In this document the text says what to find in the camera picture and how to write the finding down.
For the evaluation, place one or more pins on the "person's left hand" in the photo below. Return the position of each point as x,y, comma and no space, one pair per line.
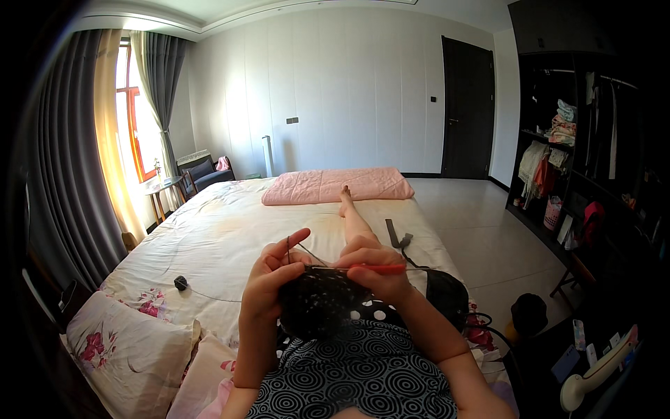
261,293

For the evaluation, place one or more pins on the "person's right hand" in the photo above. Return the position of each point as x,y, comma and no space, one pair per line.
387,277

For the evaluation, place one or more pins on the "person's right fingers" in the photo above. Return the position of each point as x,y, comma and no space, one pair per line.
361,256

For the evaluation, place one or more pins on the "red crochet hook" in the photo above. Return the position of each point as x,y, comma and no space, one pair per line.
382,268

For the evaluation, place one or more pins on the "black crochet piece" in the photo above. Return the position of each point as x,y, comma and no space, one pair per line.
319,304

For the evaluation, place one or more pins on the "person's legs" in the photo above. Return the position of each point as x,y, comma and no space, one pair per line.
356,220

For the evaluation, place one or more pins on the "pink quilt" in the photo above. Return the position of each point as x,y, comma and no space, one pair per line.
340,186

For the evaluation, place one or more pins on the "black pouch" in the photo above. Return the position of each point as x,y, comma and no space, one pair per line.
447,298

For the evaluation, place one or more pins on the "person's body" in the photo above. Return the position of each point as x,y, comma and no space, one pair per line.
356,377

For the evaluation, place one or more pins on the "white tower fan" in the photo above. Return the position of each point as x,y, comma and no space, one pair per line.
268,157

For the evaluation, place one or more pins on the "bed with white sheet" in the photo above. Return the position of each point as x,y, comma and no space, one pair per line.
225,235

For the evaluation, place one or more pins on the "pink cloth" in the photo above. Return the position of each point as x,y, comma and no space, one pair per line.
223,164

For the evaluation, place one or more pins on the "dark armchair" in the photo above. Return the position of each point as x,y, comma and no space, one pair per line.
204,175

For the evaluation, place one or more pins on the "black round hat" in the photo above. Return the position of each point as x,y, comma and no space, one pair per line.
528,314

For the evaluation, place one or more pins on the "black door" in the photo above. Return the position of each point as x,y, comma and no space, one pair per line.
467,110

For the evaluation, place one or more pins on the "black yarn ball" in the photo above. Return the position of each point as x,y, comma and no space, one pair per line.
180,283

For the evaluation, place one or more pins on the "pink basket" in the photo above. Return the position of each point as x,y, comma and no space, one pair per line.
552,214

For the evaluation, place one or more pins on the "small floral pillow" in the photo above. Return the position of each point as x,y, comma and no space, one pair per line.
204,382

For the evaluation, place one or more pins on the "small round side table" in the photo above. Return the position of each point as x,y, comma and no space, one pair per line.
165,188

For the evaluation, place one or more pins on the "dark nightstand with items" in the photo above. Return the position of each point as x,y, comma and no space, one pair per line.
544,366

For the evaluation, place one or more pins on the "small potted plant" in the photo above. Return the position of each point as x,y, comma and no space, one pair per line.
157,167

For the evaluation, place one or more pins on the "small wooden chair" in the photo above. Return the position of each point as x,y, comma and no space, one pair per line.
130,242

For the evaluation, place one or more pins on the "open wardrobe with clothes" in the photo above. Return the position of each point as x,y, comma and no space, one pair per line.
576,146

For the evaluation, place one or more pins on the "large floral pillow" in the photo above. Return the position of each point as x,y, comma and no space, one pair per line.
136,356

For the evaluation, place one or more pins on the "narrow grey curtain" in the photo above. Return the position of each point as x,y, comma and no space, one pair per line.
165,94

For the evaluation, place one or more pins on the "red framed window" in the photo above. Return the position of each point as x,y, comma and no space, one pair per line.
133,131

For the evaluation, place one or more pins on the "white handheld massager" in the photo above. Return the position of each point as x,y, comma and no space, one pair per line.
596,374

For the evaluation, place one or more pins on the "yellow sheer curtain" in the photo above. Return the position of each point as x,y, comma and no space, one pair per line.
110,157

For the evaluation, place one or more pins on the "black phone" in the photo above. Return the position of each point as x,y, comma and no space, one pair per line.
68,296

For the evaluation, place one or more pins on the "wide grey curtain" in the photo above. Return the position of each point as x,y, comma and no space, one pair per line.
68,183

